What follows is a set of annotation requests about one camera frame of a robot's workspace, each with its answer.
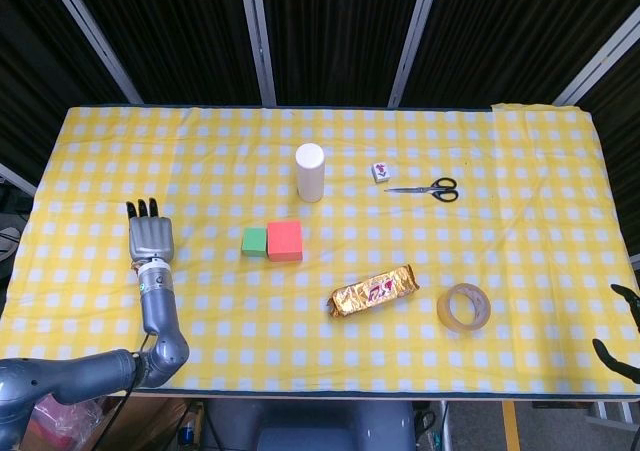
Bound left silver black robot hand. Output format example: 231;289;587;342
124;198;177;265

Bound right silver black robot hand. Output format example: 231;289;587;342
591;283;640;385

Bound green cube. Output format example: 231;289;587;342
241;227;269;259

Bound large red cube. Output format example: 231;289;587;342
266;220;305;263

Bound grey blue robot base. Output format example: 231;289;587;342
202;398;416;451

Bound white cylindrical bottle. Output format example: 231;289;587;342
294;142;326;204

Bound clear packing tape roll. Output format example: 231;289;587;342
436;282;492;332

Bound brown cardboard box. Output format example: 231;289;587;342
89;398;201;451

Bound yellow white checkered tablecloth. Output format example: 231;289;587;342
0;101;632;397

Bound pink plastic bag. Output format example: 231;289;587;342
27;394;101;451

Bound gold foil biscuit packet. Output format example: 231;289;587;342
327;263;419;320

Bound short aluminium frame bar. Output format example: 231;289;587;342
0;163;39;195

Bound aluminium frame post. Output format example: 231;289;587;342
42;0;145;105
237;0;279;107
552;18;640;107
387;0;444;108

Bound black handled scissors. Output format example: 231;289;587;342
383;176;460;203

